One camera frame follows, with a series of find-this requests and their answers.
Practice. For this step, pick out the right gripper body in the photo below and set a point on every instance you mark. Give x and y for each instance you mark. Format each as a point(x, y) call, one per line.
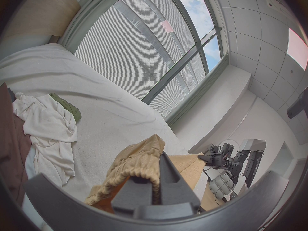
point(216, 160)

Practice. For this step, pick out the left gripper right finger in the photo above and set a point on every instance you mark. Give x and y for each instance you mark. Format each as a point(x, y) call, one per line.
point(175, 184)

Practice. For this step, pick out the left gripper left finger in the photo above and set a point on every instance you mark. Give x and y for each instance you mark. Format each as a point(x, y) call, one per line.
point(132, 194)

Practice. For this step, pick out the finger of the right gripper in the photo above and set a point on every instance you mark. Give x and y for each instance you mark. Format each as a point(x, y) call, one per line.
point(204, 158)

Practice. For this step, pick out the tan shorts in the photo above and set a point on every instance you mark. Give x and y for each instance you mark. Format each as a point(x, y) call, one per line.
point(134, 157)

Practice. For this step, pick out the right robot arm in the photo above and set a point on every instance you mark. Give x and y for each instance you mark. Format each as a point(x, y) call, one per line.
point(252, 144)

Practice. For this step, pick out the bed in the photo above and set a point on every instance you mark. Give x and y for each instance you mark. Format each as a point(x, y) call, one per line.
point(108, 109)

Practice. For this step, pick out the green garment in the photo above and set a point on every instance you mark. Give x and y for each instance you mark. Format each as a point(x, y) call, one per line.
point(71, 108)

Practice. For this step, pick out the pale bluish white garment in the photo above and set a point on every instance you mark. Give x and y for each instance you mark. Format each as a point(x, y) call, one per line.
point(31, 162)

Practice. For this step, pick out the brown garment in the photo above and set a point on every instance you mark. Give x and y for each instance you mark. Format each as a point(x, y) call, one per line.
point(12, 138)

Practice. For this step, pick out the window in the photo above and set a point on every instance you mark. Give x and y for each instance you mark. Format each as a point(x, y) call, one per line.
point(132, 44)

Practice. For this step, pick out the square ceiling light panel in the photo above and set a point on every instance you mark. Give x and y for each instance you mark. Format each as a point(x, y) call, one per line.
point(297, 47)

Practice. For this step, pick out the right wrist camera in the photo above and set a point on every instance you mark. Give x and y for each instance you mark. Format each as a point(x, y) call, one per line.
point(214, 149)

